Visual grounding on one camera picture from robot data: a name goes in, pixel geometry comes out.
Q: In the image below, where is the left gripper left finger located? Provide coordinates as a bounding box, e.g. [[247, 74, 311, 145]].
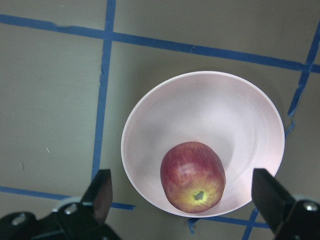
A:
[[80, 169, 112, 225]]

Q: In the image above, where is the red apple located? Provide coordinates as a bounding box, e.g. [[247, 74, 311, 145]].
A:
[[160, 141, 226, 214]]

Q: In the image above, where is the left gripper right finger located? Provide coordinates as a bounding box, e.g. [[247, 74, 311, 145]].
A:
[[251, 168, 300, 233]]

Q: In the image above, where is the pink plate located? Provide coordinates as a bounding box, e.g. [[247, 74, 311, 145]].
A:
[[121, 71, 285, 218]]

